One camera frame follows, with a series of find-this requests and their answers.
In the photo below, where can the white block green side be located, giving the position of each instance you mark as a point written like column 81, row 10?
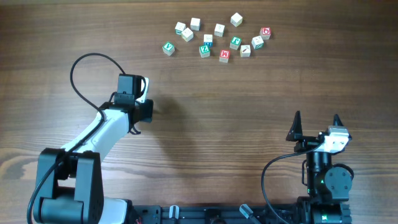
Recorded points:
column 257, row 42

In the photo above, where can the red letter M block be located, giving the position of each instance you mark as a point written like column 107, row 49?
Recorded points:
column 224, row 56

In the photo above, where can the plain white wooden block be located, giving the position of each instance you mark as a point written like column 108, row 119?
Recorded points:
column 195, row 23

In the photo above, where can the green letter V block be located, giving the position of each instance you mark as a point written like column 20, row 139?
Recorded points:
column 168, row 48

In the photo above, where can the teal sided white block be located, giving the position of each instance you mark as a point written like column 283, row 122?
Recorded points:
column 180, row 27

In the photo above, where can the hammer picture yellow block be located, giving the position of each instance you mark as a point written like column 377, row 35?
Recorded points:
column 245, row 50

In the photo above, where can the green letter J block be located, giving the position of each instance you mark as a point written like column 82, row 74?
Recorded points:
column 235, row 43

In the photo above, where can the plain white corner block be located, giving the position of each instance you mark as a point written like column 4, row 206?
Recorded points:
column 236, row 19

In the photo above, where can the white picture wooden block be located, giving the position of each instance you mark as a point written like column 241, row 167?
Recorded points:
column 219, row 30

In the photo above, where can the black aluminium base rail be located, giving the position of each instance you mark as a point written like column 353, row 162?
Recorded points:
column 282, row 213

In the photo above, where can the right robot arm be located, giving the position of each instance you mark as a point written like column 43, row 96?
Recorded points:
column 328, row 184

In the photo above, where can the green letter Z block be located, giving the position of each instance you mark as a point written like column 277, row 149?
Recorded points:
column 204, row 51

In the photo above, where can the white block blue side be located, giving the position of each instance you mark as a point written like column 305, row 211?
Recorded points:
column 208, row 40

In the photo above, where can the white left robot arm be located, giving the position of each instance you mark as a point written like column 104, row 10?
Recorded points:
column 69, row 185

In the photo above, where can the red letter O block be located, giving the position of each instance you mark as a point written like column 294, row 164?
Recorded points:
column 265, row 33

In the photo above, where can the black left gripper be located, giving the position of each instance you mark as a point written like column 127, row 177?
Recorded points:
column 148, row 106

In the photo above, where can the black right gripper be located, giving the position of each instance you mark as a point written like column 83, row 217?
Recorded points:
column 295, row 134

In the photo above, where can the yellow sided wooden block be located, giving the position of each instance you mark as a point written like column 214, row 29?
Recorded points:
column 187, row 34

